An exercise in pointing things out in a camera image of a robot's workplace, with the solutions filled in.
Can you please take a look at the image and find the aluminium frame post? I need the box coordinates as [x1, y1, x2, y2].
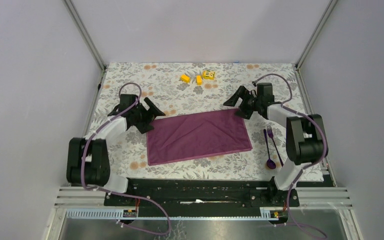
[295, 0, 339, 70]
[62, 0, 107, 71]

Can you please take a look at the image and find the purple plastic spoon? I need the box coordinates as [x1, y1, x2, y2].
[263, 129, 277, 170]

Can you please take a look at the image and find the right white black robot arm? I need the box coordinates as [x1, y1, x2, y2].
[223, 82, 328, 206]

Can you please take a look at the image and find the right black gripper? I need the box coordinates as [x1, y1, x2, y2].
[223, 85, 262, 120]

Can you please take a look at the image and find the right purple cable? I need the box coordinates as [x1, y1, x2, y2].
[251, 73, 329, 239]

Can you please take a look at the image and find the yellow block left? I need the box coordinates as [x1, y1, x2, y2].
[180, 74, 191, 84]

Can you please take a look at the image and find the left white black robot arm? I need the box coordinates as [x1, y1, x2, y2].
[66, 94, 165, 206]

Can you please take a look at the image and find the yellow block middle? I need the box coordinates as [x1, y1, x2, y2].
[195, 75, 203, 86]

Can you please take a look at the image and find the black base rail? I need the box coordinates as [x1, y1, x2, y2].
[103, 177, 301, 218]

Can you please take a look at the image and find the purple cable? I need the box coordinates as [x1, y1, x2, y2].
[80, 82, 173, 237]
[251, 73, 329, 239]

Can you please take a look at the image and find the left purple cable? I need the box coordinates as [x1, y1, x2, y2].
[80, 82, 173, 237]

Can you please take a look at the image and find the right aluminium frame post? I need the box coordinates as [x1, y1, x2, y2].
[295, 0, 339, 70]

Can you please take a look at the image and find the yellow patterned block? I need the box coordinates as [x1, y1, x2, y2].
[202, 70, 216, 80]

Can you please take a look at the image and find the purple cloth napkin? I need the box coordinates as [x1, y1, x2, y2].
[146, 108, 253, 166]

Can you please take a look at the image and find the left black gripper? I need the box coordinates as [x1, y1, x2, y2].
[130, 97, 165, 133]

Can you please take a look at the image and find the left aluminium frame post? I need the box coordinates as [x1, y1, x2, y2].
[62, 0, 107, 71]

